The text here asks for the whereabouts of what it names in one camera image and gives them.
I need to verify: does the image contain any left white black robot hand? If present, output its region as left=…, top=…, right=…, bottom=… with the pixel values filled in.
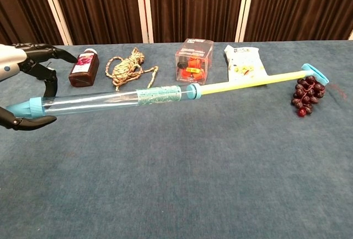
left=0, top=43, right=78, bottom=131

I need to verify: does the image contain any blue yellow water pump toy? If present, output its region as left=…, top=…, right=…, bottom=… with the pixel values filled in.
left=5, top=63, right=330, bottom=119

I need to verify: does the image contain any brown fabric screen panel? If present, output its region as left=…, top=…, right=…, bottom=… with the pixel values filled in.
left=142, top=0, right=250, bottom=44
left=236, top=0, right=353, bottom=43
left=0, top=0, right=73, bottom=55
left=45, top=0, right=149, bottom=46

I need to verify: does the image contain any dark brown rose label bottle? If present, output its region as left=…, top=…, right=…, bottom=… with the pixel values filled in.
left=68, top=47, right=100, bottom=88

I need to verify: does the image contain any clear box with orange parts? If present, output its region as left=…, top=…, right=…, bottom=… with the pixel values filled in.
left=175, top=38, right=215, bottom=87

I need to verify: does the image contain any white snack bag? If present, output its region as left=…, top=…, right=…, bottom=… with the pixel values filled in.
left=223, top=44, right=271, bottom=87

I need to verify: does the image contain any dark red plastic grape bunch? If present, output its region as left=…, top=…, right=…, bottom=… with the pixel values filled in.
left=291, top=75, right=345, bottom=118

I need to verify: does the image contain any coiled beige braided rope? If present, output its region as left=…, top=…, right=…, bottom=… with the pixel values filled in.
left=104, top=47, right=160, bottom=93

